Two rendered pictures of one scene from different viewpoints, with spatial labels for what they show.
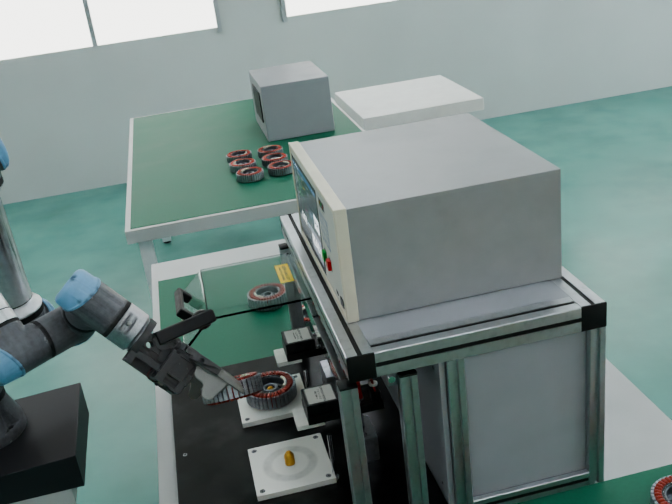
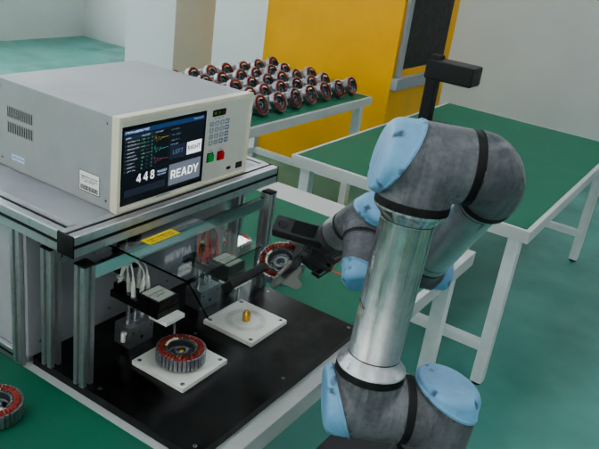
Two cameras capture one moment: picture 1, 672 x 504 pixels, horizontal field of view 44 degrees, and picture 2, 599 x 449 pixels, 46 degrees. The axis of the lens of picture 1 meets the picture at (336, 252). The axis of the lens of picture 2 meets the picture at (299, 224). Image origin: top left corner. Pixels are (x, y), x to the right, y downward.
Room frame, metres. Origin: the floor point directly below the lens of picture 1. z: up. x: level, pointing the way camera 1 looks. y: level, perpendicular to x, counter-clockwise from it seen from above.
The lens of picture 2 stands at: (2.44, 1.20, 1.72)
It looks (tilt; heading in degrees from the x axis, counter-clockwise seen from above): 23 degrees down; 220
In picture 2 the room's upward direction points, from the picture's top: 8 degrees clockwise
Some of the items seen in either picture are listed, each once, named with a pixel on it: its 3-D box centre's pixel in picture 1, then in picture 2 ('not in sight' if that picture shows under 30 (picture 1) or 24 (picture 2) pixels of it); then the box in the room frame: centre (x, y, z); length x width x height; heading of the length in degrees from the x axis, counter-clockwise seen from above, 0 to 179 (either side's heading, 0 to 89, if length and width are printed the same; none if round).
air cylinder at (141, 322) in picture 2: (335, 377); (134, 329); (1.58, 0.04, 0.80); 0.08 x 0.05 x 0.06; 10
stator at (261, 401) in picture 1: (270, 389); (181, 352); (1.55, 0.18, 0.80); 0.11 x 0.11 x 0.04
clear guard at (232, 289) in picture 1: (257, 295); (186, 257); (1.55, 0.17, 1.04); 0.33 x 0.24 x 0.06; 100
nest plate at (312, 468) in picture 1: (290, 465); (245, 322); (1.31, 0.14, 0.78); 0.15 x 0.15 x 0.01; 10
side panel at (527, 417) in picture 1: (526, 420); not in sight; (1.18, -0.29, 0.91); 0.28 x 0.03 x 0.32; 100
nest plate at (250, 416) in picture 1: (272, 399); (180, 362); (1.55, 0.18, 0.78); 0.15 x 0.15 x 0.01; 10
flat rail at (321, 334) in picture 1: (312, 313); (190, 231); (1.45, 0.06, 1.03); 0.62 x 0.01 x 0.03; 10
